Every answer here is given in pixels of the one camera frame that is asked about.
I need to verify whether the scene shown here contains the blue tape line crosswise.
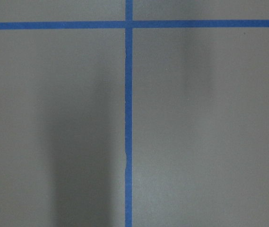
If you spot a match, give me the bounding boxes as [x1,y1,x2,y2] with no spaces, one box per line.
[0,19,269,30]

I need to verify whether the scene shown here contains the blue tape line lengthwise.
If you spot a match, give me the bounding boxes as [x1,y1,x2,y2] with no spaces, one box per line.
[125,0,133,227]

